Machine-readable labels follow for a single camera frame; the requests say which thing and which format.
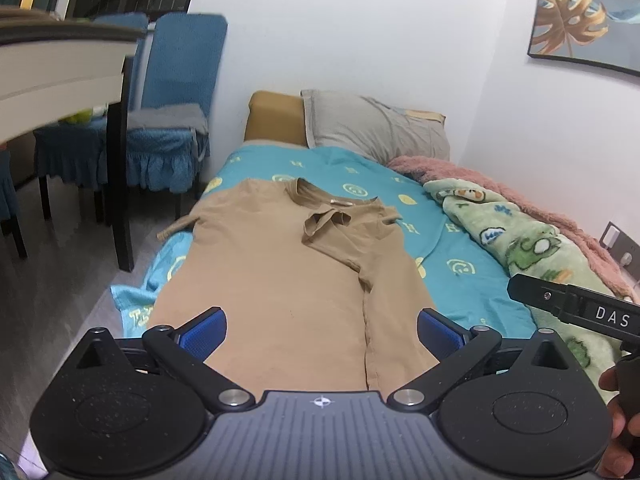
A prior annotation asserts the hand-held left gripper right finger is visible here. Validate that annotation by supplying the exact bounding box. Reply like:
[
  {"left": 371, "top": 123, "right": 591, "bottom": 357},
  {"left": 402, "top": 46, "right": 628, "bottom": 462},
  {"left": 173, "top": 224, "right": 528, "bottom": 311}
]
[{"left": 388, "top": 308, "right": 572, "bottom": 414}]

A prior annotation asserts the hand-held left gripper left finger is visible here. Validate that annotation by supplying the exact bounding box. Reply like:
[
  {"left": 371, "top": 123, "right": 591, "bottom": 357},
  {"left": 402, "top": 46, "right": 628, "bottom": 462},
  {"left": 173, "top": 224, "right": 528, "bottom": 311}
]
[{"left": 74, "top": 308, "right": 257, "bottom": 414}]

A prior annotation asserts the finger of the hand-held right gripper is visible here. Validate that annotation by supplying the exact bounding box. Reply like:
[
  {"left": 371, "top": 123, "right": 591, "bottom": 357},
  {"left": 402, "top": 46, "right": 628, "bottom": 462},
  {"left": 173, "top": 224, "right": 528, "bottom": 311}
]
[{"left": 506, "top": 273, "right": 571, "bottom": 320}]

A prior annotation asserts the tan shirt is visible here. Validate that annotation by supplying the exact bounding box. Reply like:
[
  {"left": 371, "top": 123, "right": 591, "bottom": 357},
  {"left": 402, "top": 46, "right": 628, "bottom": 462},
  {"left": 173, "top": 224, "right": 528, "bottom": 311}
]
[{"left": 148, "top": 177, "right": 454, "bottom": 394}]

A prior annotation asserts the person's right hand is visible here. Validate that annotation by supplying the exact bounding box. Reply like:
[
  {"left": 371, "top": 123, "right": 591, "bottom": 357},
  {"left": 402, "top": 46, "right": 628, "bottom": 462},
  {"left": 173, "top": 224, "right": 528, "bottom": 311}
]
[{"left": 597, "top": 365, "right": 640, "bottom": 480}]

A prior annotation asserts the green cartoon print blanket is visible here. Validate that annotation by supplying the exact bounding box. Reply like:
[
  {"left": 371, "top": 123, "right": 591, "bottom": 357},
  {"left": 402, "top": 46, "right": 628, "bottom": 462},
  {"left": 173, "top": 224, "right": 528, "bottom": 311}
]
[{"left": 423, "top": 177, "right": 640, "bottom": 407}]

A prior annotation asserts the pink fluffy blanket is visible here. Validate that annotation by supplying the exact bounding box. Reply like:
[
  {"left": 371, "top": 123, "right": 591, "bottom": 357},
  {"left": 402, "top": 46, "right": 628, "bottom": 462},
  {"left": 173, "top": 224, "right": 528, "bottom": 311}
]
[{"left": 387, "top": 156, "right": 637, "bottom": 302}]

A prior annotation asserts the teal smiley print bed sheet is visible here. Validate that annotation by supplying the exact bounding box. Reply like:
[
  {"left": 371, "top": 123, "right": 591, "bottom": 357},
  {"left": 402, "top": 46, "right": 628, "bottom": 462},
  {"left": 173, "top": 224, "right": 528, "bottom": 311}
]
[{"left": 110, "top": 142, "right": 540, "bottom": 357}]

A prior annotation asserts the yellow pillow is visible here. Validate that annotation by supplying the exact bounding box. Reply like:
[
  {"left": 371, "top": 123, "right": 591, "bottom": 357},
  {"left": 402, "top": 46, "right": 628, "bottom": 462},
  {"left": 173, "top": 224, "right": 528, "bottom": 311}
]
[{"left": 402, "top": 109, "right": 447, "bottom": 124}]

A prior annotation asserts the grey pillow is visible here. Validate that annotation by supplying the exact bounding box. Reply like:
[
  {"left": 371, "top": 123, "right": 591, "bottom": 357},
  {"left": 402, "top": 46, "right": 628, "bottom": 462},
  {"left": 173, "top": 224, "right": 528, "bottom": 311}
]
[{"left": 300, "top": 89, "right": 451, "bottom": 164}]

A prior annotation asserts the grey cloth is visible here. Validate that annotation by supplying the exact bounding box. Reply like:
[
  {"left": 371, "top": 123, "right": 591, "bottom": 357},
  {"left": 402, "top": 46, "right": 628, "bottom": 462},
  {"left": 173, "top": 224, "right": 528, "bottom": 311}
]
[{"left": 127, "top": 104, "right": 209, "bottom": 133}]

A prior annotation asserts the mustard yellow headboard cushion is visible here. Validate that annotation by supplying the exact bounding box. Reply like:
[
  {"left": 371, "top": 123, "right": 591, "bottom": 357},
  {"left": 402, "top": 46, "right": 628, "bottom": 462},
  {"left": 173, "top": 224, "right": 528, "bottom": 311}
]
[{"left": 243, "top": 91, "right": 309, "bottom": 149}]

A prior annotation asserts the blue covered chair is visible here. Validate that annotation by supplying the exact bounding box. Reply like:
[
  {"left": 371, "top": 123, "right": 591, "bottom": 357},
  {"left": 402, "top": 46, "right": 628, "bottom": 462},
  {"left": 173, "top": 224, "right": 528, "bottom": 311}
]
[
  {"left": 0, "top": 150, "right": 29, "bottom": 261},
  {"left": 33, "top": 12, "right": 151, "bottom": 222},
  {"left": 125, "top": 12, "right": 229, "bottom": 222}
]

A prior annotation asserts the yellow-green toy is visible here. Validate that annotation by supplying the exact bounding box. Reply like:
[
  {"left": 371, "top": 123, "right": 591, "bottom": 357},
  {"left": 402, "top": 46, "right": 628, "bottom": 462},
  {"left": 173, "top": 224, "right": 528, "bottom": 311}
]
[{"left": 62, "top": 105, "right": 109, "bottom": 127}]

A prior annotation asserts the white table with dark top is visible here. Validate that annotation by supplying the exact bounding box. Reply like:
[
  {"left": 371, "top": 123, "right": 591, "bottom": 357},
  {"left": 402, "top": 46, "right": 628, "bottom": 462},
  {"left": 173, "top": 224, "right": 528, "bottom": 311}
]
[{"left": 0, "top": 5, "right": 147, "bottom": 273}]

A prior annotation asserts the wall socket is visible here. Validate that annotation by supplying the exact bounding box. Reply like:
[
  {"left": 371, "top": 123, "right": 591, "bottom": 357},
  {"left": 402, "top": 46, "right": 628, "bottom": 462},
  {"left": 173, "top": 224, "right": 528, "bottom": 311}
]
[{"left": 599, "top": 221, "right": 640, "bottom": 282}]

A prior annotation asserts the gold leaf wall painting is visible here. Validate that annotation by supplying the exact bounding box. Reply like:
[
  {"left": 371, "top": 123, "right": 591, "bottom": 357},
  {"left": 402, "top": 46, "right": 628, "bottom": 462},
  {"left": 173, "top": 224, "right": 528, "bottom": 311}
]
[{"left": 527, "top": 0, "right": 640, "bottom": 79}]

